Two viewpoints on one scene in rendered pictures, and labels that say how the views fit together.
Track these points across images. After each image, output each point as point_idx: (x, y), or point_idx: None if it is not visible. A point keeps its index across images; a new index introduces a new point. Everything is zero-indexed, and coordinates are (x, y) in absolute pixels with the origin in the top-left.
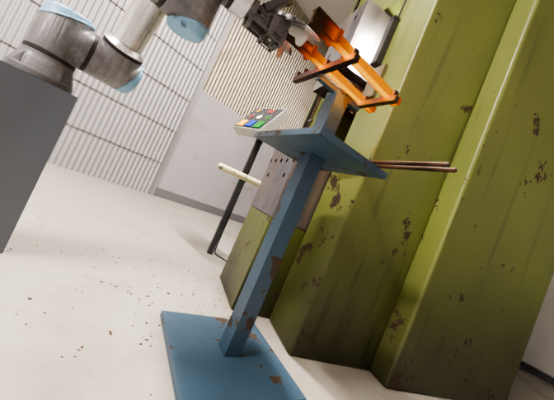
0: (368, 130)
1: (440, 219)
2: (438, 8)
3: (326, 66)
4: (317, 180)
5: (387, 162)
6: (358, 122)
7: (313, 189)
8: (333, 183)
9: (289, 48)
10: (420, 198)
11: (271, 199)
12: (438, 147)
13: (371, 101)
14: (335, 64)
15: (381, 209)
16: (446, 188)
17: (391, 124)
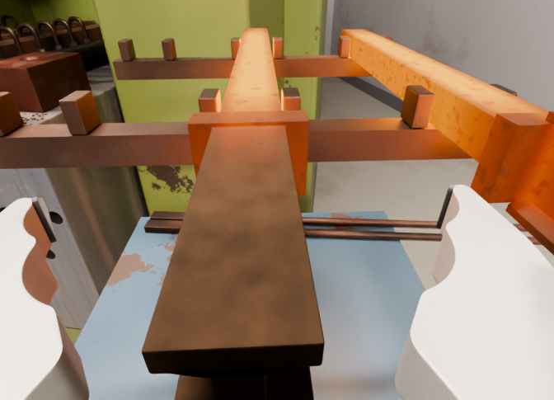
0: (194, 38)
1: (301, 102)
2: None
3: (313, 148)
4: (123, 188)
5: (437, 240)
6: None
7: (129, 209)
8: (166, 176)
9: (35, 220)
10: (279, 91)
11: (63, 303)
12: None
13: (314, 70)
14: (396, 159)
15: None
16: (292, 48)
17: (252, 14)
